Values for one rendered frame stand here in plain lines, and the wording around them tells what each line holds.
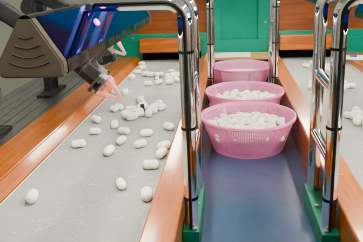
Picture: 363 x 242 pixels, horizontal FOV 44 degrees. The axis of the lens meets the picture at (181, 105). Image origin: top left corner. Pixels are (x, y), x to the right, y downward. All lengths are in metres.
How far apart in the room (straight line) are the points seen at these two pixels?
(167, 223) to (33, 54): 0.36
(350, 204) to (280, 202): 0.22
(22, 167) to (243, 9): 1.49
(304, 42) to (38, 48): 1.80
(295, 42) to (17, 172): 1.54
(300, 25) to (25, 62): 1.86
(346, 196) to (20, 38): 0.60
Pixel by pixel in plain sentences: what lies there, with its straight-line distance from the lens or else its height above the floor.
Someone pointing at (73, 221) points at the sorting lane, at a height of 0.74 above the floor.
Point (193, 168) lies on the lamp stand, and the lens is 0.79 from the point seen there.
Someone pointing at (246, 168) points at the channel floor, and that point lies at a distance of 1.17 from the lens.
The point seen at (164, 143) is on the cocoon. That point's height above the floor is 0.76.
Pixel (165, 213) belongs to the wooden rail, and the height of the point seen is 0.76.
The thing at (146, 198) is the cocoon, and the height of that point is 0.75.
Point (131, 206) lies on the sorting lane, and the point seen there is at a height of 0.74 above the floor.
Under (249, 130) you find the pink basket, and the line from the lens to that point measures 1.16.
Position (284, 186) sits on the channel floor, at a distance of 1.08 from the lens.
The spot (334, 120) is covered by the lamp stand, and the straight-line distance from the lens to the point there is 0.77.
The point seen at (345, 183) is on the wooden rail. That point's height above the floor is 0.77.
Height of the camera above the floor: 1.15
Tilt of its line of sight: 16 degrees down
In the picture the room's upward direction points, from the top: 2 degrees counter-clockwise
